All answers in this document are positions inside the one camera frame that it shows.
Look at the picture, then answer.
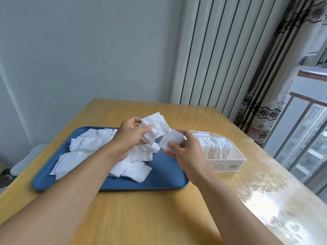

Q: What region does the blue plastic tray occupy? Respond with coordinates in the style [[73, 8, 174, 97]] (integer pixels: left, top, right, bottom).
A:
[[32, 126, 190, 192]]

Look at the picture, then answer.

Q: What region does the person's right forearm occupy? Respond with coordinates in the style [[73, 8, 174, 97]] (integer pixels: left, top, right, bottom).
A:
[[188, 171, 283, 245]]

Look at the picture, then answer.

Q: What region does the floral patterned curtain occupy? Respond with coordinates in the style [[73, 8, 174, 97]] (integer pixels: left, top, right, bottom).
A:
[[234, 0, 327, 148]]

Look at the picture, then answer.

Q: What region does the person's right hand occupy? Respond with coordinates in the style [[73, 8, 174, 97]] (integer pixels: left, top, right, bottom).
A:
[[168, 129, 208, 186]]

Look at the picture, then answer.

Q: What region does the person's left forearm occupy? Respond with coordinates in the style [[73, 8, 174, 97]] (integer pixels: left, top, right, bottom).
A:
[[0, 140, 128, 245]]

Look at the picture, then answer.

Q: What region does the row of white cotton pads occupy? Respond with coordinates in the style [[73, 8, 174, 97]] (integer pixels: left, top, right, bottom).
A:
[[192, 133, 233, 159]]

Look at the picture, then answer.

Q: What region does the person's left hand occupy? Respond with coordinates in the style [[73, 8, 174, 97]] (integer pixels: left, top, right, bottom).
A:
[[110, 117, 152, 158]]

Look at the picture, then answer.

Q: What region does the metal balcony railing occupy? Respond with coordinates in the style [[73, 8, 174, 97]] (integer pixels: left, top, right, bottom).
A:
[[273, 70, 327, 195]]

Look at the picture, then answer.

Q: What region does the clear plastic storage box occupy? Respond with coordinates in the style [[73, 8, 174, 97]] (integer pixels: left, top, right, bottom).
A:
[[190, 130, 247, 173]]

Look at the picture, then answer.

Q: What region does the white chair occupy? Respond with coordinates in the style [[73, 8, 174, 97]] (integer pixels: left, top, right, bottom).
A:
[[10, 143, 49, 176]]

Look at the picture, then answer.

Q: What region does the pile of white cotton pads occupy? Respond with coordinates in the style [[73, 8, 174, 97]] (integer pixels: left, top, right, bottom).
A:
[[49, 127, 161, 183]]

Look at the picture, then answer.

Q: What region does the single white cotton pad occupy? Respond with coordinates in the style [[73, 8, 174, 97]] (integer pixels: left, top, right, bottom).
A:
[[159, 129, 187, 152]]

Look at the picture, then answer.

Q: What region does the white cotton pads bundle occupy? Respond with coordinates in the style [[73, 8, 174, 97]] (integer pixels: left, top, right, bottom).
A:
[[138, 112, 171, 145]]

